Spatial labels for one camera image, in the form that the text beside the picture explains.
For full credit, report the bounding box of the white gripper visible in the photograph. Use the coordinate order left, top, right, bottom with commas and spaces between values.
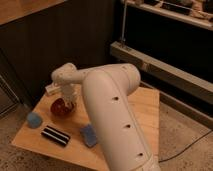
61, 84, 77, 103

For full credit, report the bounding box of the red ceramic bowl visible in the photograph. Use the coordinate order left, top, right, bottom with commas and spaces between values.
50, 98, 75, 117

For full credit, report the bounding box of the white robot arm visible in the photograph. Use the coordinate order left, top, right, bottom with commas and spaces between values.
51, 63, 161, 171

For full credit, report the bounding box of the light blue cup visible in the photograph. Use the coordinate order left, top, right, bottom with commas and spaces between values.
27, 112, 43, 129

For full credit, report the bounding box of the blue sponge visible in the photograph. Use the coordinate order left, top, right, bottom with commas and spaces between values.
80, 124, 97, 148

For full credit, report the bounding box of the black white striped block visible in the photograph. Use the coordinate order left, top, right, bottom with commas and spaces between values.
41, 126, 70, 146

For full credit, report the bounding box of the metal shelf rack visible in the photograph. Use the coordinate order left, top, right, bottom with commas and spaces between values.
110, 0, 213, 129

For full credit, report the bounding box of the black floor cable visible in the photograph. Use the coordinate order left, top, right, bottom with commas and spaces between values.
157, 129, 213, 164

